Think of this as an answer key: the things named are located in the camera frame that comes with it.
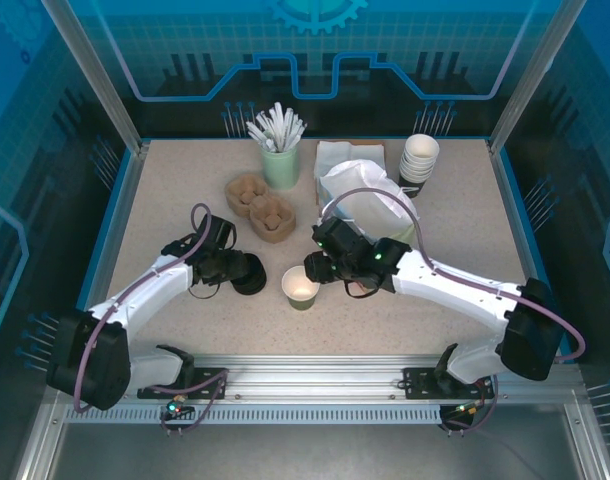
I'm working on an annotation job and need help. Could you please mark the printed paper gift bag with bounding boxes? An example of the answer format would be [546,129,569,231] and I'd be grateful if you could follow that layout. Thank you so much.
[318,159,420,246]

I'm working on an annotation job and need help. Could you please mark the green paper coffee cup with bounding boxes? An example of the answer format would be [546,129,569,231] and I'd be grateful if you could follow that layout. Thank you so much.
[281,265,320,312]

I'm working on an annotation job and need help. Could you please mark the brown pulp cup carrier stack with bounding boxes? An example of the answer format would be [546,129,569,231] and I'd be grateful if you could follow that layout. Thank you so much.
[224,173,297,245]

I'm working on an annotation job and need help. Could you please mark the black cup lid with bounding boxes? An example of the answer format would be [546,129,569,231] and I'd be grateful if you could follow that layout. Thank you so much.
[232,253,267,296]

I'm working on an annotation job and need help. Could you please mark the white napkin stack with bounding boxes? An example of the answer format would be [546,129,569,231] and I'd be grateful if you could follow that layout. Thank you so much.
[314,141,356,181]

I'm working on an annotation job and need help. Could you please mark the brown cardboard napkin box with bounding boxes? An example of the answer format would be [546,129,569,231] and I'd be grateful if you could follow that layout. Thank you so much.
[313,140,386,206]

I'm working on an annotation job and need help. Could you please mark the blue table edge strip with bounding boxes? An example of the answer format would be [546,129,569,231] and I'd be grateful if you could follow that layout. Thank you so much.
[487,139,576,364]
[76,147,151,364]

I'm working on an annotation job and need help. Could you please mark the pale green straw holder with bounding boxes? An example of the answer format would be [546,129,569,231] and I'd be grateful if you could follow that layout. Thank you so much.
[261,137,301,191]

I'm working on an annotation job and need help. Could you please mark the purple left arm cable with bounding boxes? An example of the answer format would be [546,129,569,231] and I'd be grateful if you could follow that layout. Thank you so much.
[73,202,214,414]

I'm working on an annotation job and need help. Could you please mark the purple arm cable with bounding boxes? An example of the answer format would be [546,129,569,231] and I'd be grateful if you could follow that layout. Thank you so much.
[318,187,586,364]
[73,202,214,414]

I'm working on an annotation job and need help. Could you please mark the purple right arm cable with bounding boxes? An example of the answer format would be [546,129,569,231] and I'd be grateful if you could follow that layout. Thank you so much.
[318,187,586,364]

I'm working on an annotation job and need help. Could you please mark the aluminium mounting rail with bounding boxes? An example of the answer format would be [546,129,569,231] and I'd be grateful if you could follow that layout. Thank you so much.
[49,353,584,404]

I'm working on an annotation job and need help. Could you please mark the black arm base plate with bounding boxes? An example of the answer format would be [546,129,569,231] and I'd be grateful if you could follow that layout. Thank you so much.
[136,366,230,401]
[402,367,496,401]

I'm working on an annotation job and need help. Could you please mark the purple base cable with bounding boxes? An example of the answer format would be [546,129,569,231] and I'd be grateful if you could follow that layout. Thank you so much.
[157,367,231,437]
[437,372,501,437]

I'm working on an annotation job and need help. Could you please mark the slotted grey cable duct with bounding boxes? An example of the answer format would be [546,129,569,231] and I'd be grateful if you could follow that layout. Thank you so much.
[62,403,445,422]

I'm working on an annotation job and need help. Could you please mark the aluminium frame post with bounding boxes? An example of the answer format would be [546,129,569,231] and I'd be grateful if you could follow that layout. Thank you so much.
[40,0,151,155]
[487,0,594,155]

